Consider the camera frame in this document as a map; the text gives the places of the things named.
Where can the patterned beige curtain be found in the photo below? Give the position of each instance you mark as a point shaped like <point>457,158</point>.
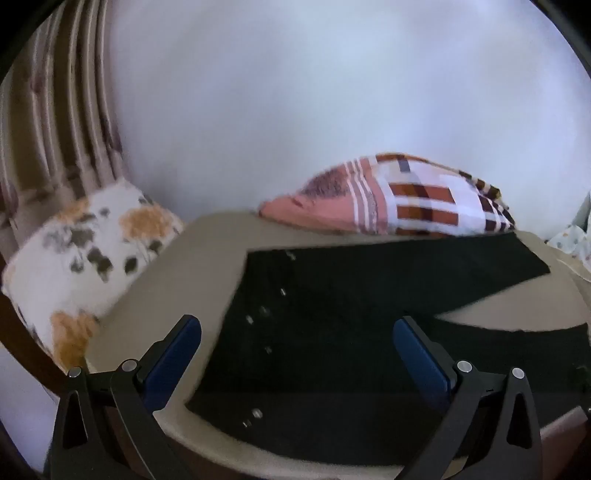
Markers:
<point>60,101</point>

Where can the black pants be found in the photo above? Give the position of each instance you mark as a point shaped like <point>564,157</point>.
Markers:
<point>332,323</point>

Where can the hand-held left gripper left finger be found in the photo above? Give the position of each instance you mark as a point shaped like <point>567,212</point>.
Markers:
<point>171,361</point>

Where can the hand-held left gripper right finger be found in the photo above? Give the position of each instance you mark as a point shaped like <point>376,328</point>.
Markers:
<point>421,361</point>

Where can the floral white pillow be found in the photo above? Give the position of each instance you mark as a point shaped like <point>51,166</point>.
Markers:
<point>83,258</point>

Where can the light printed cloth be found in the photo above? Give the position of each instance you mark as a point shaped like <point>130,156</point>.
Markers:
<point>577,240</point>

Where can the beige houndstooth bed mattress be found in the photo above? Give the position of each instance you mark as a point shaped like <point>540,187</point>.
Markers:
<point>198,258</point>

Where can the plaid pink white pillow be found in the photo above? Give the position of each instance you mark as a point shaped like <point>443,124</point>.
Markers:
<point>369,203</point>

